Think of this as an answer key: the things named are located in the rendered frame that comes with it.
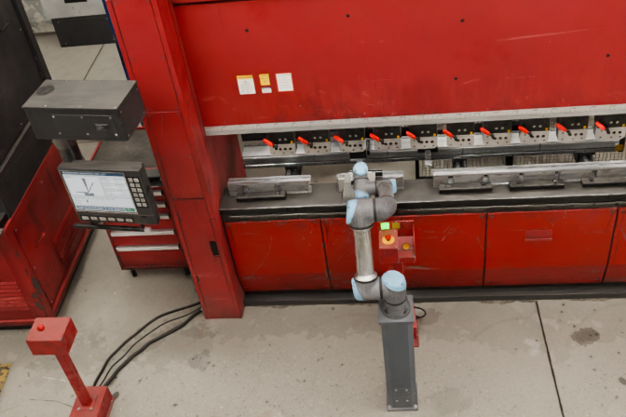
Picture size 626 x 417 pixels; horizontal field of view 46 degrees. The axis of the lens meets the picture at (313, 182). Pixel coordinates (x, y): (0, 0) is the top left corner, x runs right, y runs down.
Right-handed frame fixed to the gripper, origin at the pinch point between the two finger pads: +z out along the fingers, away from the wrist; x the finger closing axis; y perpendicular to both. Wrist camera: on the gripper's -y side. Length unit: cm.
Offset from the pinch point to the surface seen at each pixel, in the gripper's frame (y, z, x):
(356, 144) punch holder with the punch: 20.8, -11.2, -0.8
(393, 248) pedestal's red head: -39.4, -2.4, -13.3
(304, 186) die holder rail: 6.5, 16.5, 32.3
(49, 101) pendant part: 44, -86, 144
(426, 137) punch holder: 18.2, -16.6, -39.4
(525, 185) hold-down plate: -13, 2, -94
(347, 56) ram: 57, -54, -1
